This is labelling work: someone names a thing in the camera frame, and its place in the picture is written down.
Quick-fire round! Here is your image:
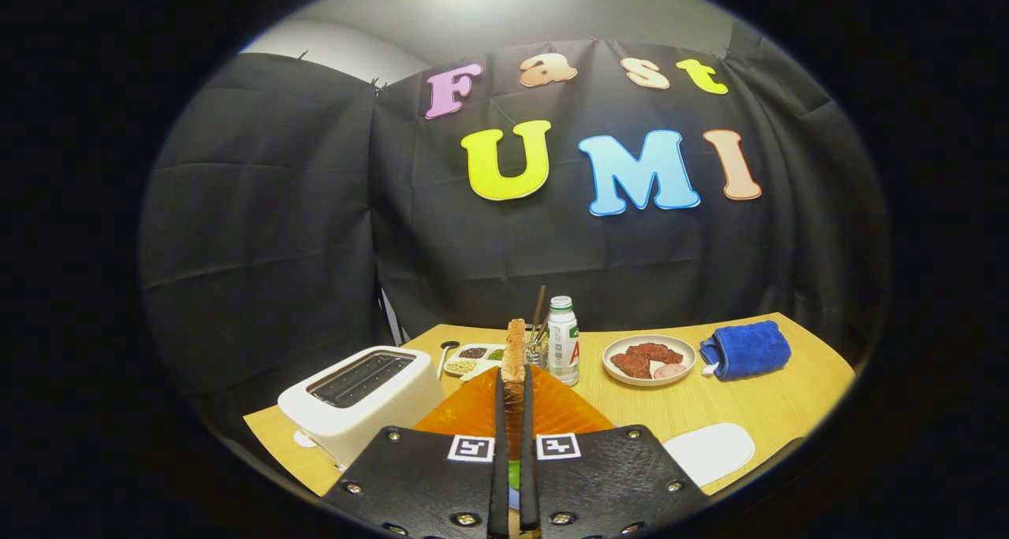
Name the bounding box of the white square plate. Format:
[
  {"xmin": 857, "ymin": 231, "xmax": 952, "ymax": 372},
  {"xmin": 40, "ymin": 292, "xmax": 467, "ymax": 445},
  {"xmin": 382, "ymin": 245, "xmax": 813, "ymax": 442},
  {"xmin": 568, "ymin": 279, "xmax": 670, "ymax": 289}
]
[{"xmin": 662, "ymin": 422, "xmax": 756, "ymax": 489}]

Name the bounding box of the cream white toaster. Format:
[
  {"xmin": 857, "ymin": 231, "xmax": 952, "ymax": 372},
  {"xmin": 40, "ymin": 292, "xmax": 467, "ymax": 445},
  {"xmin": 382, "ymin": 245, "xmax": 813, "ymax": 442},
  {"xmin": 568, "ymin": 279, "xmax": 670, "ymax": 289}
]
[{"xmin": 277, "ymin": 345, "xmax": 446, "ymax": 470}]

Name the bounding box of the black backdrop cloth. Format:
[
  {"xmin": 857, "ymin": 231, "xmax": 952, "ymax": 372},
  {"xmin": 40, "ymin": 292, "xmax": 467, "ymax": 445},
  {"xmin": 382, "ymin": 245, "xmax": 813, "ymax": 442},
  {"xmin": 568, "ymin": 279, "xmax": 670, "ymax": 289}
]
[{"xmin": 138, "ymin": 23, "xmax": 892, "ymax": 445}]

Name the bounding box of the toasted bread slice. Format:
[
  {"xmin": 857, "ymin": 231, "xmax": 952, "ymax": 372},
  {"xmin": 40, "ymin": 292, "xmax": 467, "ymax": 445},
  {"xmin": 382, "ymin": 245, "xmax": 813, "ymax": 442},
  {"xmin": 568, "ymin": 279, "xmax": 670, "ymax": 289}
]
[{"xmin": 501, "ymin": 318, "xmax": 527, "ymax": 461}]

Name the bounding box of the beige round plate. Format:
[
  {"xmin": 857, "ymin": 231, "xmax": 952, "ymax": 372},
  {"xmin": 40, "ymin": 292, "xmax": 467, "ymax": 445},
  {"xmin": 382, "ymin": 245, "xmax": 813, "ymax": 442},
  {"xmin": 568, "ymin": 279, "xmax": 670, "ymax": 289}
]
[{"xmin": 602, "ymin": 334, "xmax": 698, "ymax": 388}]

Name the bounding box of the white divided condiment dish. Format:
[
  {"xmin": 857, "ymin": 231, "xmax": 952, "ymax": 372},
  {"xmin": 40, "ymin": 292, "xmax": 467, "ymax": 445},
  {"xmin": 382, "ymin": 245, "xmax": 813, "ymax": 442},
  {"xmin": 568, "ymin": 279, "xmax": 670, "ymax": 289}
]
[{"xmin": 443, "ymin": 344, "xmax": 507, "ymax": 382}]

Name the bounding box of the white drink bottle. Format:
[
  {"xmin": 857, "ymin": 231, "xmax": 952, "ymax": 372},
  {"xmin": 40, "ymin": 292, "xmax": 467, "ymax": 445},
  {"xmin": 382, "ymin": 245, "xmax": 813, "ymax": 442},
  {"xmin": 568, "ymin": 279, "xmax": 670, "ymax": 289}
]
[{"xmin": 547, "ymin": 296, "xmax": 581, "ymax": 388}]

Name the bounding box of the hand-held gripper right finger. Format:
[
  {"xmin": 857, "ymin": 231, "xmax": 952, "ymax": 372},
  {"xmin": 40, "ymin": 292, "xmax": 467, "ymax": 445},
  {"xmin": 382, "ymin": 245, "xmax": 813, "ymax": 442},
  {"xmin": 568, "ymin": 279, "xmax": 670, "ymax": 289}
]
[{"xmin": 519, "ymin": 363, "xmax": 710, "ymax": 539}]

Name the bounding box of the blue folded towel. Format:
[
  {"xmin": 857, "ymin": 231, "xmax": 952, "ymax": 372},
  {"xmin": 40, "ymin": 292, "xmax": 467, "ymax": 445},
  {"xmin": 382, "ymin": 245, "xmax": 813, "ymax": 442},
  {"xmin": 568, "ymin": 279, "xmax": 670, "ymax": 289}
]
[{"xmin": 699, "ymin": 321, "xmax": 792, "ymax": 381}]

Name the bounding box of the red meat piece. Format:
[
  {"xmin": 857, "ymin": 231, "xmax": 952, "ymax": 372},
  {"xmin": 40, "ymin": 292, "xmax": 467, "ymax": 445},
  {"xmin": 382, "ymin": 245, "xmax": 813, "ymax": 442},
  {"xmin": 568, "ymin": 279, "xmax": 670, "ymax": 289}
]
[
  {"xmin": 627, "ymin": 342, "xmax": 683, "ymax": 365},
  {"xmin": 610, "ymin": 353, "xmax": 652, "ymax": 380}
]

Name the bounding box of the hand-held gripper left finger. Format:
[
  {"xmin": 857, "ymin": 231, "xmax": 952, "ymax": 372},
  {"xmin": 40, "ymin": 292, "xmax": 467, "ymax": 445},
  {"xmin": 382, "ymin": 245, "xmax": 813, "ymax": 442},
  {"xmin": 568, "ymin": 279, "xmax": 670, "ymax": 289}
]
[{"xmin": 325, "ymin": 363, "xmax": 511, "ymax": 539}]

